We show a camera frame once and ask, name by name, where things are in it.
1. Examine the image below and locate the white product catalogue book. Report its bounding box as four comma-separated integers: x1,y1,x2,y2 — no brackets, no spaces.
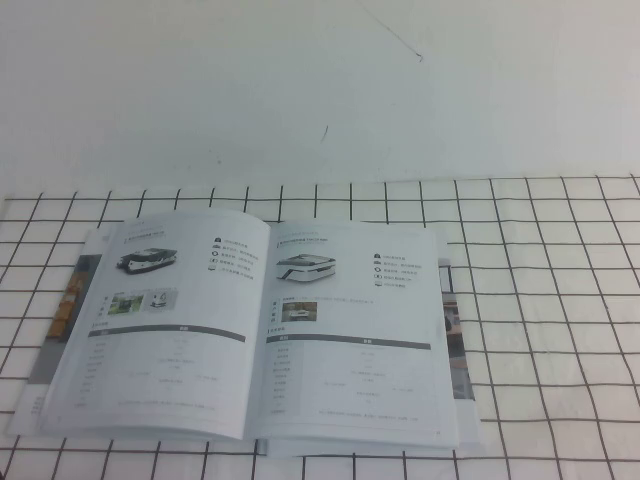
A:
7,208,484,459

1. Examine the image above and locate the white black-grid tablecloth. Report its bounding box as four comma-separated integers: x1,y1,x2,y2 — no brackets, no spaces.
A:
0,174,640,480

